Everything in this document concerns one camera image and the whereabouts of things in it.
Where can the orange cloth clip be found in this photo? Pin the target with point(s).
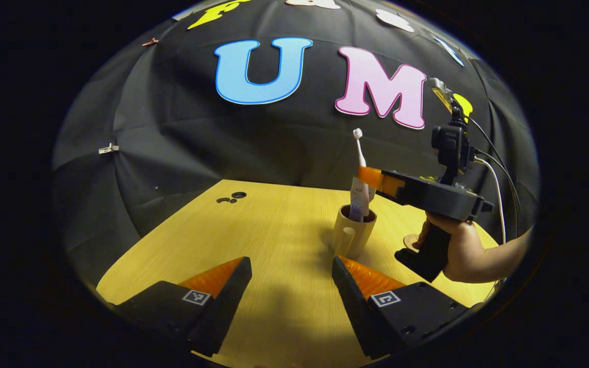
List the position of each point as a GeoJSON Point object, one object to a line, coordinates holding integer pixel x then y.
{"type": "Point", "coordinates": [150, 42]}

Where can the round cork coaster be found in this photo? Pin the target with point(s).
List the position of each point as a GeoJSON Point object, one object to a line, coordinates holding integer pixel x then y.
{"type": "Point", "coordinates": [410, 240]}

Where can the white toothbrush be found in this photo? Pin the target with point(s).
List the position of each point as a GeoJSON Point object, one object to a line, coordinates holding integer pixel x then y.
{"type": "Point", "coordinates": [360, 151]}

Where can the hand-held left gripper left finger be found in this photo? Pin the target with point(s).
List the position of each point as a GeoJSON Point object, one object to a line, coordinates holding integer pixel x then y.
{"type": "Point", "coordinates": [225, 306]}

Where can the black backdrop cloth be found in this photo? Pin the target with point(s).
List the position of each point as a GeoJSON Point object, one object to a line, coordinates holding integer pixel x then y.
{"type": "Point", "coordinates": [274, 148]}

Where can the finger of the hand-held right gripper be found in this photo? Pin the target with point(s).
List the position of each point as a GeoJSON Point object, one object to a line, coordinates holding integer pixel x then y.
{"type": "Point", "coordinates": [384, 180]}

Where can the wooden desktop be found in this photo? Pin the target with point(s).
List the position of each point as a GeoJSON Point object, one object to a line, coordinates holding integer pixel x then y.
{"type": "Point", "coordinates": [284, 230]}

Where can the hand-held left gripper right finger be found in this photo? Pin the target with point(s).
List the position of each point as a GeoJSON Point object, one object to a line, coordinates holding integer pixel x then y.
{"type": "Point", "coordinates": [356, 306]}

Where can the white toothpaste tube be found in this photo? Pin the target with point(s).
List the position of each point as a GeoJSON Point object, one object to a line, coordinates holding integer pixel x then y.
{"type": "Point", "coordinates": [360, 204]}

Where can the beige cup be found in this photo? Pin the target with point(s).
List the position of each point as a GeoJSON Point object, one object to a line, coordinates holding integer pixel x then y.
{"type": "Point", "coordinates": [356, 240]}

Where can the white cloth clip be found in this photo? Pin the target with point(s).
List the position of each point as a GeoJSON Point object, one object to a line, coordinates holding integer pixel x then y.
{"type": "Point", "coordinates": [109, 148]}

